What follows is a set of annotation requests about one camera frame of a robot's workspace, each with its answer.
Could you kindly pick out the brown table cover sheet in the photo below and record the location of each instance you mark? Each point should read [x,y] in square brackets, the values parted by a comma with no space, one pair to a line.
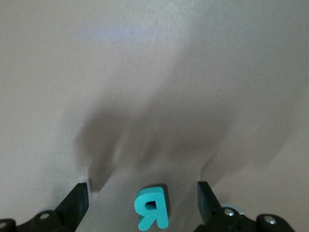
[72,72]

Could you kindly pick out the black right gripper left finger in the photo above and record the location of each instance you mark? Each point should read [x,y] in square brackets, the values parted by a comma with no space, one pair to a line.
[65,217]

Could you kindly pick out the teal uppercase R letter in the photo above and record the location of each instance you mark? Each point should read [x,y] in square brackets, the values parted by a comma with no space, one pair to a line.
[160,212]

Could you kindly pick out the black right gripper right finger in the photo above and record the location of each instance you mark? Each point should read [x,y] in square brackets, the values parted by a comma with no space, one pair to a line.
[212,217]

